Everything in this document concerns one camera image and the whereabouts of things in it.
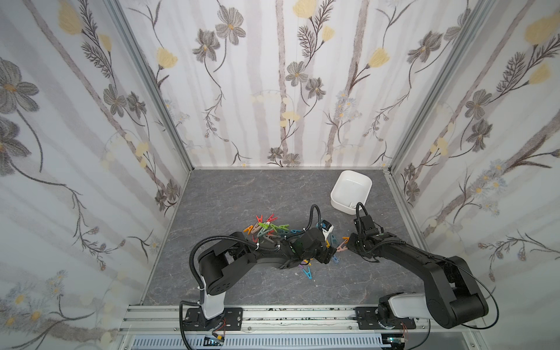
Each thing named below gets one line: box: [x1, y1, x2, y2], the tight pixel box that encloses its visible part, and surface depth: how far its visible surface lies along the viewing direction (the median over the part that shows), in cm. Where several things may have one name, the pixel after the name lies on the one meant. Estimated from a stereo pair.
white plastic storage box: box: [330, 169, 373, 216], surface depth 113 cm
